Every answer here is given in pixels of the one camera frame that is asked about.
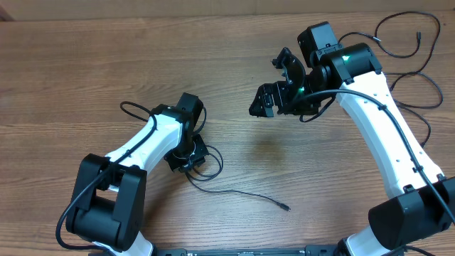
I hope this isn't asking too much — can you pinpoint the thin black audio cable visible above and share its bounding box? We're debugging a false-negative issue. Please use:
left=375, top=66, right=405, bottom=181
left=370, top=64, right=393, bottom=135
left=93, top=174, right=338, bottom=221
left=337, top=10, right=442, bottom=78

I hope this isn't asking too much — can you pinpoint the black USB-C cable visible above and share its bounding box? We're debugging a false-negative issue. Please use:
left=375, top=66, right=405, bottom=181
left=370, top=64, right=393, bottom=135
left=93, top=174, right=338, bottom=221
left=184, top=144, right=291, bottom=213

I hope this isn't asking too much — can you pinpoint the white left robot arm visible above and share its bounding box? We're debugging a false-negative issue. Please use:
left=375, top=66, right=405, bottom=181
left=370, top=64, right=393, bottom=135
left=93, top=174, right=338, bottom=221
left=56, top=93, right=209, bottom=255

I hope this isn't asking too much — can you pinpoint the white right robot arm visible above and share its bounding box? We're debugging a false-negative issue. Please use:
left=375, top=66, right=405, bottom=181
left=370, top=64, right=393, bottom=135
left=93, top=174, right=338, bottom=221
left=249, top=22, right=454, bottom=255

